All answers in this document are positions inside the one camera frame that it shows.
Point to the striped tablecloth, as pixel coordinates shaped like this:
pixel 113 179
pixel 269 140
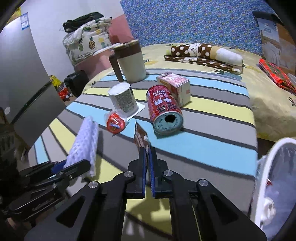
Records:
pixel 208 143

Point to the black suitcase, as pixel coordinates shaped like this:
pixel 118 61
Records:
pixel 76 82

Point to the blue floral headboard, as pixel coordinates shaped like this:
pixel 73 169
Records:
pixel 185 20

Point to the red plastic toy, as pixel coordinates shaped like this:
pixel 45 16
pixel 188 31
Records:
pixel 64 93

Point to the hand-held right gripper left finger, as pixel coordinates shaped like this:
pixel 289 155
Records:
pixel 143 166

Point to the grey fridge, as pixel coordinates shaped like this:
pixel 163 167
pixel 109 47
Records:
pixel 20 81

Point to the cardboard quilt box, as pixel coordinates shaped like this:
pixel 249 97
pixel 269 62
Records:
pixel 272 44

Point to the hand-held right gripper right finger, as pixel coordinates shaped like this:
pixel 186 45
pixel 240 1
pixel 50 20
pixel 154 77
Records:
pixel 152 171

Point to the black bag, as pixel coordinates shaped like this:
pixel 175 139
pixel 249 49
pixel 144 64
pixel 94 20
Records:
pixel 78 22

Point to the small brown wrapper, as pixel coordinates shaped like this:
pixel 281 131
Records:
pixel 140 136

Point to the pink drink carton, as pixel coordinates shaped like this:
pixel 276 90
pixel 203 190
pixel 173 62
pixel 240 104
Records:
pixel 178 88

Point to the white paper cup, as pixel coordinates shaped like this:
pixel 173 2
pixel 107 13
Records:
pixel 122 97

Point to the red drink can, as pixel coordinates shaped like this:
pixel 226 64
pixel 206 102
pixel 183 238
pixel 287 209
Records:
pixel 161 106

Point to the white trash bin with bag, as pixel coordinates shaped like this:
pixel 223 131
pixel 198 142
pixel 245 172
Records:
pixel 263 166

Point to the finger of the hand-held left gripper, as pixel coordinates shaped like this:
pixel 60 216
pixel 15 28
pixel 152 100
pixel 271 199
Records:
pixel 57 167
pixel 74 168

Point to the white foam net sleeve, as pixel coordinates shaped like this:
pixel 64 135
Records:
pixel 85 141

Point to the red plaid cloth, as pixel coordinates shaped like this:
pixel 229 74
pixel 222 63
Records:
pixel 277 76

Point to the small red jelly cup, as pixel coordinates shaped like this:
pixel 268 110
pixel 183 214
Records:
pixel 114 122

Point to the bed with yellow sheet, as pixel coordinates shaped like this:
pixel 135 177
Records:
pixel 266 109

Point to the beige and brown mug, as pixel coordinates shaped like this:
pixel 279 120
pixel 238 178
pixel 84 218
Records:
pixel 131 67

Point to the pineapple print bedding pile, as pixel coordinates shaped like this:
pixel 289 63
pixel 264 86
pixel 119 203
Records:
pixel 87 46

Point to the brown polka dot folded blanket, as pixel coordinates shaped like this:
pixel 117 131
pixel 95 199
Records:
pixel 208 63

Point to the brown polka dot bolster pillow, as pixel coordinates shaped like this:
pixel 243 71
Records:
pixel 196 49

